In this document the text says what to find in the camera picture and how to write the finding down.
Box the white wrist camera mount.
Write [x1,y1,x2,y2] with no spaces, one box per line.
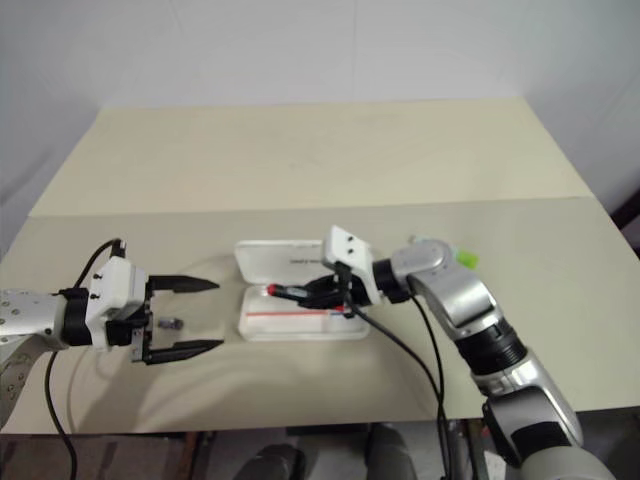
[319,225,386,307]
[84,257,149,351]

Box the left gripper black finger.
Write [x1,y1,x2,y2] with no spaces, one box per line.
[149,274,222,297]
[144,339,225,366]

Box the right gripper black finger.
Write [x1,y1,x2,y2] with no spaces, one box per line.
[298,275,338,296]
[298,294,347,311]

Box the red capped marker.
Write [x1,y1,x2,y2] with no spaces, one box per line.
[264,282,311,300]

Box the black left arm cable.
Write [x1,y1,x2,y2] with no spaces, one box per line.
[43,238,129,480]

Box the metal table leg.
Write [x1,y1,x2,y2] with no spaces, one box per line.
[446,418,489,480]

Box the dark brown furniture frame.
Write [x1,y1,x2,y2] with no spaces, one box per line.
[612,187,640,256]

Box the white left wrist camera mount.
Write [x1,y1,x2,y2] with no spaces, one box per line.
[84,257,149,351]

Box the green capped marker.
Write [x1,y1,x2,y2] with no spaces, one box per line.
[407,234,481,269]

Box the white plastic pencil case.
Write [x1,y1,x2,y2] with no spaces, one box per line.
[233,238,372,344]

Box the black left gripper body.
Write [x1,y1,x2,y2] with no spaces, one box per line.
[105,277,154,364]

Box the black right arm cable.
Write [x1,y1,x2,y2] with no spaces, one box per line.
[335,262,454,480]
[405,284,449,409]

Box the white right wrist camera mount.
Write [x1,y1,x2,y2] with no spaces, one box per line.
[319,225,386,307]

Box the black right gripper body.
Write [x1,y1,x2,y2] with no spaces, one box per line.
[319,262,370,317]

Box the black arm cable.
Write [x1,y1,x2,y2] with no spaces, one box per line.
[405,284,449,409]
[335,262,454,480]
[43,238,129,480]

